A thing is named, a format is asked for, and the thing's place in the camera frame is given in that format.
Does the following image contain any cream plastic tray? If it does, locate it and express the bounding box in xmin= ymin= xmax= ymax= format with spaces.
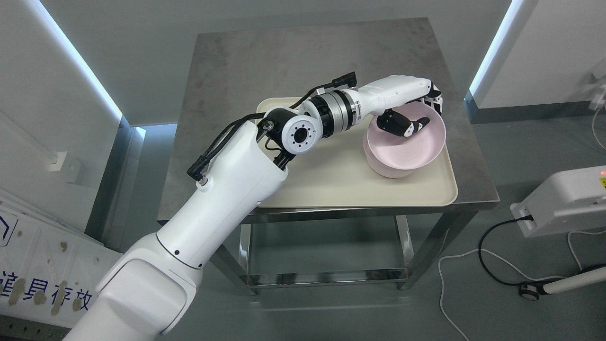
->
xmin=260 ymin=116 xmax=458 ymax=209

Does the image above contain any white cable on floor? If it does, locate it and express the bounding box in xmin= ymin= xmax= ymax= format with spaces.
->
xmin=437 ymin=230 xmax=606 ymax=341

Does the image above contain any white device with red light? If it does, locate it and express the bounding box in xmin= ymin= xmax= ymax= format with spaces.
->
xmin=509 ymin=165 xmax=606 ymax=238

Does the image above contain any white sign board blue text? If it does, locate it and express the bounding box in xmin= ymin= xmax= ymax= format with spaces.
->
xmin=0 ymin=190 xmax=121 ymax=328

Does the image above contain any black power cable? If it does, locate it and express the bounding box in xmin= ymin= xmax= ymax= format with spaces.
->
xmin=477 ymin=215 xmax=606 ymax=286

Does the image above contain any white wall plug adapter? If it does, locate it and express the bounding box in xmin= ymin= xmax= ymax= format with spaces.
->
xmin=588 ymin=74 xmax=606 ymax=111

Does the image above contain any white caster leg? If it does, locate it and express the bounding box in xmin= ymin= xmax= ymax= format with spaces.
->
xmin=518 ymin=265 xmax=606 ymax=301

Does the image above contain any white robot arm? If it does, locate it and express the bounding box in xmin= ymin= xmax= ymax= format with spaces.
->
xmin=65 ymin=114 xmax=288 ymax=341

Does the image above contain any stainless steel table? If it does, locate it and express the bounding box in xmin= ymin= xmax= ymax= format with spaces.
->
xmin=157 ymin=18 xmax=500 ymax=295

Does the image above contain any pink bowl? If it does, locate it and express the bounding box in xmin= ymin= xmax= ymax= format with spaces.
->
xmin=362 ymin=102 xmax=446 ymax=179

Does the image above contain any white wall socket box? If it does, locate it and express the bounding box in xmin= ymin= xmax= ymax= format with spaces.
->
xmin=48 ymin=152 xmax=82 ymax=184

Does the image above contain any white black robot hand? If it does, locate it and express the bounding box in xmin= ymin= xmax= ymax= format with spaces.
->
xmin=346 ymin=75 xmax=443 ymax=138

